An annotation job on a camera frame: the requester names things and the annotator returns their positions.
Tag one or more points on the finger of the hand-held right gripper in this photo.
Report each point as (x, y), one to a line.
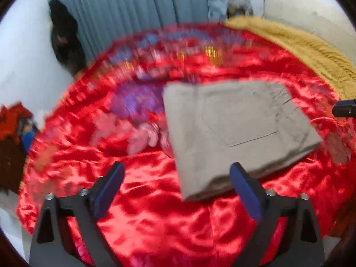
(345, 108)

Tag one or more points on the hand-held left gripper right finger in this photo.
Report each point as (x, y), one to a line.
(246, 189)

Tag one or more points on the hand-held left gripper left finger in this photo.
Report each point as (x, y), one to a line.
(107, 187)

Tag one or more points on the beige pants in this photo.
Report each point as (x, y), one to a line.
(236, 133)

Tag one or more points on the red floral satin bedspread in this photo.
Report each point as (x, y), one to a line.
(155, 150)

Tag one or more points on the mustard yellow knit blanket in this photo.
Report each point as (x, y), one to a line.
(306, 50)

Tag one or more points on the cream pillow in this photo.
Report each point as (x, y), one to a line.
(311, 19)

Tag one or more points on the brown wooden cabinet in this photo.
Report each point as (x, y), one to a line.
(11, 164)

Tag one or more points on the pile of clothes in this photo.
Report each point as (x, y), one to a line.
(15, 125)

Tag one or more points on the striped crumpled clothes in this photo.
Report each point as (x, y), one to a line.
(230, 5)

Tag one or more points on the black hanging bag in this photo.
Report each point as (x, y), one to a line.
(65, 37)

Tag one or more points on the grey-blue curtain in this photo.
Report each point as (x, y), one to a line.
(144, 11)

